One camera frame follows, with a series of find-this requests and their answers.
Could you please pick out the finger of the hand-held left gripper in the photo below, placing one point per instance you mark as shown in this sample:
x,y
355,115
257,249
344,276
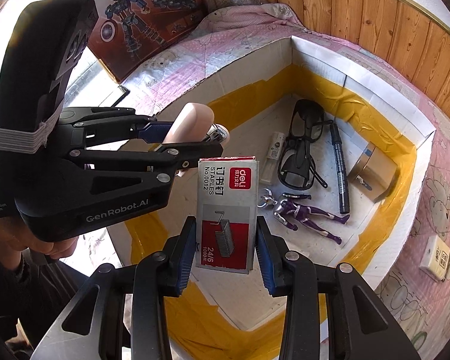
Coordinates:
x,y
165,157
153,130

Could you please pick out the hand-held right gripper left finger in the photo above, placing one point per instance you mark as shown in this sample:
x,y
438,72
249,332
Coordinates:
x,y
183,258

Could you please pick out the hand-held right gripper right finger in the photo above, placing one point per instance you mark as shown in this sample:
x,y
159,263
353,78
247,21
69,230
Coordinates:
x,y
266,262

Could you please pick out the purple action figure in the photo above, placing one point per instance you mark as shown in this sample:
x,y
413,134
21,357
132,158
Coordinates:
x,y
300,210

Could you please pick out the red and grey staples box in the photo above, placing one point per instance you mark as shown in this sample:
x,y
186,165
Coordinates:
x,y
225,202

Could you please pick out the black glasses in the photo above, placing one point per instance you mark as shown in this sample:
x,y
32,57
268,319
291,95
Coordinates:
x,y
294,165

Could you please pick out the white cardboard box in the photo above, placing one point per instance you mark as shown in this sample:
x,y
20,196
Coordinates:
x,y
247,82

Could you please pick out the white printed lighter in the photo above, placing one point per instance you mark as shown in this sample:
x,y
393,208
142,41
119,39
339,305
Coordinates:
x,y
274,150

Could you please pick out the black marker pen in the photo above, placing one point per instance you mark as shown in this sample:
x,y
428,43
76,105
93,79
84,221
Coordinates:
x,y
339,168

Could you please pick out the gold round tin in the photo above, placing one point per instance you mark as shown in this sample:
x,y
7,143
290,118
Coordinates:
x,y
378,172

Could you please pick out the person's left hand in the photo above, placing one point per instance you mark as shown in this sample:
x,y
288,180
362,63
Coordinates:
x,y
41,247

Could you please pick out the black framed panel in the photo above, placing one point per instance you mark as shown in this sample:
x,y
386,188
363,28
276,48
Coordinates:
x,y
122,92

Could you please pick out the robot toy box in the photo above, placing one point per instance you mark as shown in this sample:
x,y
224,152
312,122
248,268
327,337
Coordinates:
x,y
142,18

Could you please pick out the pink printed blanket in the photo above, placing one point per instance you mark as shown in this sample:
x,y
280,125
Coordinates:
x,y
408,300

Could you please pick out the small yellow box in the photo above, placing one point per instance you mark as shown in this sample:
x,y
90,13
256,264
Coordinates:
x,y
437,258

